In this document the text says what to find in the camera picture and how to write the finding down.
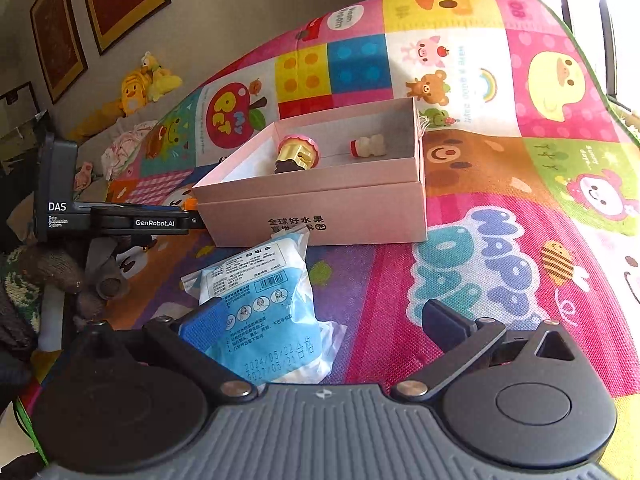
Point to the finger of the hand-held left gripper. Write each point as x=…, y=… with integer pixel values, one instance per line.
x=196, y=221
x=150, y=205

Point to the colourful cartoon play mat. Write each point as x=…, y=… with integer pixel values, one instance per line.
x=475, y=170

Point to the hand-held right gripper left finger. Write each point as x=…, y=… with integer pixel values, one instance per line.
x=205, y=327

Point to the pink cardboard box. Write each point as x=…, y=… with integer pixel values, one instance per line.
x=320, y=210

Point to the long yellow plush toy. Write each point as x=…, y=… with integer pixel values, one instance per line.
x=97, y=120

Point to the window with dark frame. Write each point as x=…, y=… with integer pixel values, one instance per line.
x=585, y=5

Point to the pink white crumpled cloth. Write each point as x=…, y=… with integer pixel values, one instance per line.
x=127, y=150

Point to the small pink toy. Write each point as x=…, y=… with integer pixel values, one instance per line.
x=84, y=176

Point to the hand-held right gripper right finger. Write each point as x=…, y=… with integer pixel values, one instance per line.
x=442, y=320

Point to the red gold framed picture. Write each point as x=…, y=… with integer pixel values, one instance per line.
x=125, y=0
x=59, y=35

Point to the blue white face mask packet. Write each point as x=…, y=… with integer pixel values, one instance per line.
x=270, y=305

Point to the yellow pink cupcake toy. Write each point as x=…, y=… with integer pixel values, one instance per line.
x=297, y=152

